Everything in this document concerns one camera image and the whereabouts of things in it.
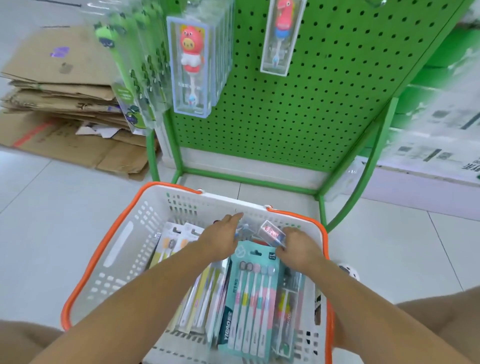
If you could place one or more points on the person's right hand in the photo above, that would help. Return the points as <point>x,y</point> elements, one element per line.
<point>304,253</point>

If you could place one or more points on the person's left hand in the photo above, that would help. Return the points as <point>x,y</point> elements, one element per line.
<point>217,238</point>

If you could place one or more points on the clear pink toothbrush pack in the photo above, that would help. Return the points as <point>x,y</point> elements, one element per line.
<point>271,232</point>

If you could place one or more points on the row of slim toothbrush packs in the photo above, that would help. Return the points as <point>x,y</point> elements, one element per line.
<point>199,300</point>

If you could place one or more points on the teal multi toothbrush pack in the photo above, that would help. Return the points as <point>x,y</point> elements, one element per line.
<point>251,307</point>

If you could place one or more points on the white orange shopping basket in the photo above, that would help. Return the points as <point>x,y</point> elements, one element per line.
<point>112,255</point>

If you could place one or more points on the bundle of cartoon toothbrush boxes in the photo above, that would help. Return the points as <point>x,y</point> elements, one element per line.
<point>195,67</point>

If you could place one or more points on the green pegboard display rack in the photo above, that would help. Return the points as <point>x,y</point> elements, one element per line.
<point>322,75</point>

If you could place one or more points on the bundle of clear kids toothbrushes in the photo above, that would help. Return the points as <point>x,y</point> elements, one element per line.
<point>131,67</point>

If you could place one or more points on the clear pink cartoon toothbrush box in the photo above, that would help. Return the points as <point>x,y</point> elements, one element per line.
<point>281,37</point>

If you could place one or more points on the person's right forearm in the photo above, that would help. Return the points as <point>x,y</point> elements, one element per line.
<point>375,322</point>

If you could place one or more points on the person's left forearm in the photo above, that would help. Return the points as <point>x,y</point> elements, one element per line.
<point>127,315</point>

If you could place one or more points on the person's right leg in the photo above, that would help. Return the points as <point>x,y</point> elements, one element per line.
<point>446,319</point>

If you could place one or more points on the person's leg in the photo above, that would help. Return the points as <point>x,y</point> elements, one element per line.
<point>22,343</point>
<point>446,319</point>

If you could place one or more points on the person's left leg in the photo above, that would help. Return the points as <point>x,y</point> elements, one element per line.
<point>22,343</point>

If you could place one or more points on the white clog shoe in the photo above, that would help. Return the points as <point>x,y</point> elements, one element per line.
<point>349,270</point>

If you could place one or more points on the pile of flattened cardboard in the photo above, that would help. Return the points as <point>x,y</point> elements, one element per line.
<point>60,97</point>

